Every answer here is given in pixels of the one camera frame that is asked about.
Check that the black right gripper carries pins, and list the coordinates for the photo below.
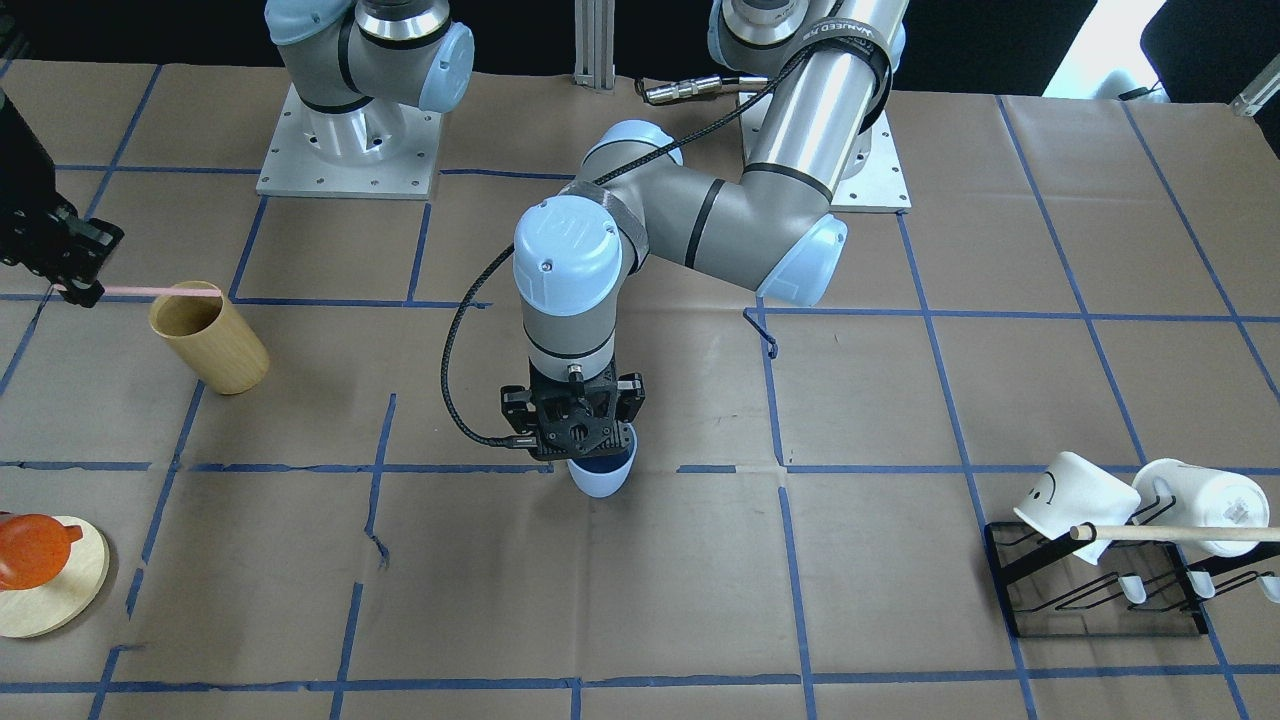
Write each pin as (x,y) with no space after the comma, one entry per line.
(30,190)

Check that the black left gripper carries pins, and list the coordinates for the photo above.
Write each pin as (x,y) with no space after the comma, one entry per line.
(516,408)

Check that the light blue plastic cup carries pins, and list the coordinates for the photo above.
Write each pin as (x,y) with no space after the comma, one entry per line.
(601,476)

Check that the pink chopstick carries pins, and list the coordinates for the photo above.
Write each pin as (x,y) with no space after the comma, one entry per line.
(140,291)

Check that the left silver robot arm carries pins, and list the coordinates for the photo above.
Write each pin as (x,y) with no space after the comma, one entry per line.
(828,68)

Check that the bamboo cylinder holder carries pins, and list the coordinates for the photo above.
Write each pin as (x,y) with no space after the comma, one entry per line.
(210,335)

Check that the wooden mug tree stand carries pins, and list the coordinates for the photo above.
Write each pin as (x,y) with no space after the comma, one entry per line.
(25,614)

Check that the white smiley mug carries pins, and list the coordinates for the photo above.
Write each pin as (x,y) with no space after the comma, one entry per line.
(1072,491)

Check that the white mug on rack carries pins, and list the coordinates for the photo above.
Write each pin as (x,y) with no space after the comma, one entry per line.
(1200,505)

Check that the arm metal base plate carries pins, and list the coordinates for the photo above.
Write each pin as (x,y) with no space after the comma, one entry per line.
(866,172)
(383,150)

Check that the silver cable connector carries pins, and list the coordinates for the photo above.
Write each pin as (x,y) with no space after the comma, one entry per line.
(701,89)

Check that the aluminium frame post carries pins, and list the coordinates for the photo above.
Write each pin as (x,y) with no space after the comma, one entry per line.
(594,45)

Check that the black wire mug rack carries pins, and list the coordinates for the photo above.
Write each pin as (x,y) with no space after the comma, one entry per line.
(1142,586)

